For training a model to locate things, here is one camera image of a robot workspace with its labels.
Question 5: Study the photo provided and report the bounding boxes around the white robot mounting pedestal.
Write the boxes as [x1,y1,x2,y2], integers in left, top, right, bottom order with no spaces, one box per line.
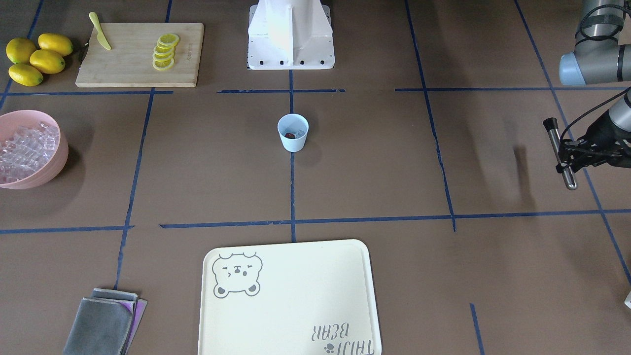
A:
[246,0,335,71]

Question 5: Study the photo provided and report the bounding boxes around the whole lemon middle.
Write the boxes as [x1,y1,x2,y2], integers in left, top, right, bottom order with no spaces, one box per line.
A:
[29,49,66,74]

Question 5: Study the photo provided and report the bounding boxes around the whole lemon bottom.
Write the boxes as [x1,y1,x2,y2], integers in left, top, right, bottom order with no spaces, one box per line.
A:
[7,63,43,87]

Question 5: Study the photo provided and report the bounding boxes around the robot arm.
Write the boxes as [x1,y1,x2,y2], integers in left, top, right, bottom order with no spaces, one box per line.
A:
[559,0,631,172]

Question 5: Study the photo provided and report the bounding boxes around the steel muddler black tip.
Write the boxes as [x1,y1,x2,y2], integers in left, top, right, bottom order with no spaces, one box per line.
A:
[543,117,578,190]

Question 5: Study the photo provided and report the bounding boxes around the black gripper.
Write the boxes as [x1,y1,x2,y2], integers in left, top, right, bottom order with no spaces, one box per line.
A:
[556,111,631,175]

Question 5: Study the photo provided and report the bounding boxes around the grey folded cloth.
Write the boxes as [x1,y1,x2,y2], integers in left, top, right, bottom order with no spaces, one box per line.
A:
[63,288,138,355]

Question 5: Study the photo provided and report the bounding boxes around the whole lemon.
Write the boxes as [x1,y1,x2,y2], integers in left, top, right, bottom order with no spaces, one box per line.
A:
[37,33,74,58]
[6,37,37,65]
[7,63,43,87]
[29,49,66,74]

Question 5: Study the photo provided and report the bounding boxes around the cream bear serving tray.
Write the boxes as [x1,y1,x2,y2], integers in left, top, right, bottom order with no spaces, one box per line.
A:
[197,240,383,355]

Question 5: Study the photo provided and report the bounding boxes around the pink bowl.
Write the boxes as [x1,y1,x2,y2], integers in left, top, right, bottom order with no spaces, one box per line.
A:
[0,110,69,189]

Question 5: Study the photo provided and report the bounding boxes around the purple folded cloth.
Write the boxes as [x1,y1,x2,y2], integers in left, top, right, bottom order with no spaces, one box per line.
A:
[122,298,148,355]

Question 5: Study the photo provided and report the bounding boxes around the light blue plastic cup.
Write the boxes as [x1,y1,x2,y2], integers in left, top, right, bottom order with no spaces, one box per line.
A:
[277,114,309,152]

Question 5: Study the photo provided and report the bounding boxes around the whole lemon top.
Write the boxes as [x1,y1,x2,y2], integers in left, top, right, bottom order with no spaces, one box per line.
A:
[6,37,37,65]
[37,33,74,58]

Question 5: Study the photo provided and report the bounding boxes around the bamboo cutting board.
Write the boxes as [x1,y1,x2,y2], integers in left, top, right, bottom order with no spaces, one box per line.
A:
[76,23,205,88]

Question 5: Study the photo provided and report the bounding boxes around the yellow-green plastic knife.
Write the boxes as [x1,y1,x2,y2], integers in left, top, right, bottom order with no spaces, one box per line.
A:
[89,12,112,50]

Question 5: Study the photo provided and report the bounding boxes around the clear ice cube pile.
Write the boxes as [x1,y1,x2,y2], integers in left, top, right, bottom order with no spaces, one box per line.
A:
[0,121,61,184]

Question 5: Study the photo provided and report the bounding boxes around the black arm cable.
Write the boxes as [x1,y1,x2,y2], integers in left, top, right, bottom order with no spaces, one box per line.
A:
[559,88,631,141]

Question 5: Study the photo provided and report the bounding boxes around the lemon slices row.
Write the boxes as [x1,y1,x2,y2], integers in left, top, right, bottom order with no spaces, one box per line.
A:
[152,33,180,71]

